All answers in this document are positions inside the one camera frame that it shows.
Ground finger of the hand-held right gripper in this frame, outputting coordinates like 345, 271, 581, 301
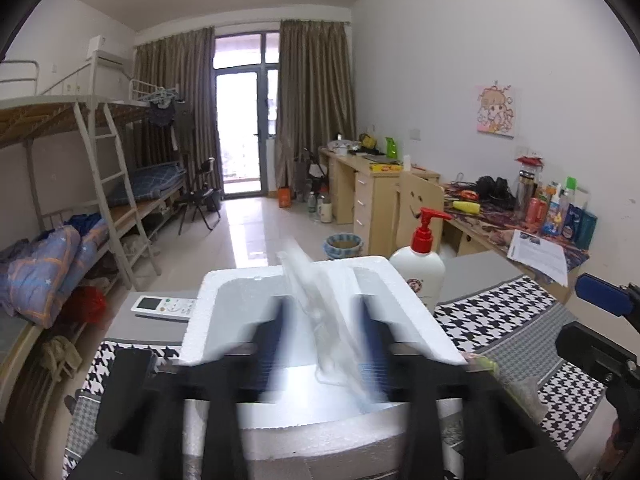
575, 272, 640, 317

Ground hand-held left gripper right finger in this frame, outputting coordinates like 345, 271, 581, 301
350, 295, 581, 480

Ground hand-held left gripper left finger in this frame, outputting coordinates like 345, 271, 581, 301
65, 295, 291, 480

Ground white foam box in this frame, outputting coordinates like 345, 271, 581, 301
177, 255, 468, 480

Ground clear plastic bag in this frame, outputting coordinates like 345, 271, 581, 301
280, 239, 391, 411

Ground grey cloth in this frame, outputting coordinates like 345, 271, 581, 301
500, 374, 547, 427

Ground teal box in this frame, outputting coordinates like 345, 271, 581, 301
575, 207, 599, 250

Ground white printed papers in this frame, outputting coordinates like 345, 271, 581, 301
506, 230, 570, 288

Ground cartoon print bottle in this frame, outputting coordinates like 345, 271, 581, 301
542, 195, 563, 236

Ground white lotion pump bottle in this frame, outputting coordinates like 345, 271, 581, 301
389, 207, 453, 316

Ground white bottle with green cap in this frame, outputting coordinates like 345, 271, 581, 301
560, 177, 579, 221

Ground houndstooth bed blanket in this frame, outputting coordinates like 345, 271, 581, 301
62, 275, 626, 480

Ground red bottle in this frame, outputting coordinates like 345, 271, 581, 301
525, 197, 547, 226

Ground pale green cloth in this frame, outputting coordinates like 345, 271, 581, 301
469, 354, 501, 382

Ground blue patterned basin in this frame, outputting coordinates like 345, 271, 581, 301
322, 232, 365, 261

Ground white remote control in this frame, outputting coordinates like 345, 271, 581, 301
131, 295, 198, 322

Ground glass flask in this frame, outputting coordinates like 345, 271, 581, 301
516, 167, 537, 208

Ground black headphones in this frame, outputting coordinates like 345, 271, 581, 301
475, 176, 518, 211

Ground wooden desk with drawers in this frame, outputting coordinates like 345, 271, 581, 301
319, 147, 441, 256

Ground wooden chair with smiley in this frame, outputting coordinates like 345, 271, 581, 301
395, 172, 446, 256

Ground black trolley bag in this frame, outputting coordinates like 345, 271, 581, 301
294, 149, 328, 201

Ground red plastic bag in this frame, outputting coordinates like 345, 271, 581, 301
65, 287, 108, 328

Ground black folding chair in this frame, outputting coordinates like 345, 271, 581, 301
174, 157, 222, 235

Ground olive cloth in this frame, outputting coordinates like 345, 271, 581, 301
40, 335, 83, 373

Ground blue plaid bedding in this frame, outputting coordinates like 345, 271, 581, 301
107, 162, 187, 207

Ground glass balcony door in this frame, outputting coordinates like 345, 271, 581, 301
212, 32, 281, 198

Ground white metal ladder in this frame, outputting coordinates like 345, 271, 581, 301
74, 102, 162, 291

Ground blue and orange quilt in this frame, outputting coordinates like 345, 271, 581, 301
0, 224, 111, 328

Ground brown curtain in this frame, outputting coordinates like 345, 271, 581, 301
277, 20, 357, 191
134, 27, 223, 191

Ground dark hanging clothes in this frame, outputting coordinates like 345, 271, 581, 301
147, 97, 196, 153

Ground blue clothes hangers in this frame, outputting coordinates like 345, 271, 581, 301
137, 87, 179, 104

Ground white metal bunk bed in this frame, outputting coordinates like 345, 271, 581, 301
0, 60, 190, 341

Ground white air conditioner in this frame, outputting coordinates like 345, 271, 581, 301
87, 35, 125, 66

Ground pink cartoon wall poster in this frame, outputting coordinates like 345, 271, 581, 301
475, 80, 521, 138

